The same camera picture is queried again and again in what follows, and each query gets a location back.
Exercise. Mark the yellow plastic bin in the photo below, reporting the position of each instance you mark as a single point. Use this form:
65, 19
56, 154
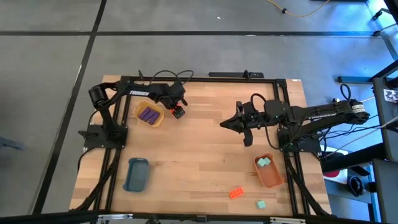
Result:
140, 105

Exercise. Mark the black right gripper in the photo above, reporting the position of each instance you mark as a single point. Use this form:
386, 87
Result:
248, 137

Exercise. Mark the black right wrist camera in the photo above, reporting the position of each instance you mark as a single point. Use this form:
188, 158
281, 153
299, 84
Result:
253, 108

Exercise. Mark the grey metal leg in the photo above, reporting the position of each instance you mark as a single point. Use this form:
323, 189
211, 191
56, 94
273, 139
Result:
388, 37

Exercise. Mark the grey desk panel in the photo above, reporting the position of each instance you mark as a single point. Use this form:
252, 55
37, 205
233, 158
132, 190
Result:
387, 193
387, 124

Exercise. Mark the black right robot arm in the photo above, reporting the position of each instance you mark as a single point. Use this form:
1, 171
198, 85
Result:
323, 115

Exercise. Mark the black aluminium table frame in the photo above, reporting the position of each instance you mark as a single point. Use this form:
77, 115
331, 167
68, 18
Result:
202, 79

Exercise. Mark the red round object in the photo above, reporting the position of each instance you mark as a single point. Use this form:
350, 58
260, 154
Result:
331, 173

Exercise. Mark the orange plastic bin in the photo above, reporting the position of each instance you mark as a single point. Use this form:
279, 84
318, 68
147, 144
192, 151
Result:
270, 177

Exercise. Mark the black steel beam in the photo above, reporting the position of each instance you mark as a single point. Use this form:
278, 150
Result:
351, 158
354, 79

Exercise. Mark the silver metal bracket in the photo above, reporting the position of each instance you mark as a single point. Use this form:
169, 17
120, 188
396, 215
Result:
115, 216
287, 220

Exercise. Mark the black white fiducial tag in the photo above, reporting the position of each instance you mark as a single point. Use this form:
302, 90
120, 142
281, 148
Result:
391, 95

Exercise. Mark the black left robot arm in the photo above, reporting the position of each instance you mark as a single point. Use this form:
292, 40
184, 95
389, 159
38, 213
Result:
136, 92

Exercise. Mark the grey floor object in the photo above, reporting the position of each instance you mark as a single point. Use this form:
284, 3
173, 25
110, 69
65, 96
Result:
9, 143

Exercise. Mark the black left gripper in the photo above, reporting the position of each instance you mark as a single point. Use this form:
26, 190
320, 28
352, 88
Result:
172, 95

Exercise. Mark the dark blue plastic bin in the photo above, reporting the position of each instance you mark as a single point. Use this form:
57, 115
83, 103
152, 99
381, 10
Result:
136, 175

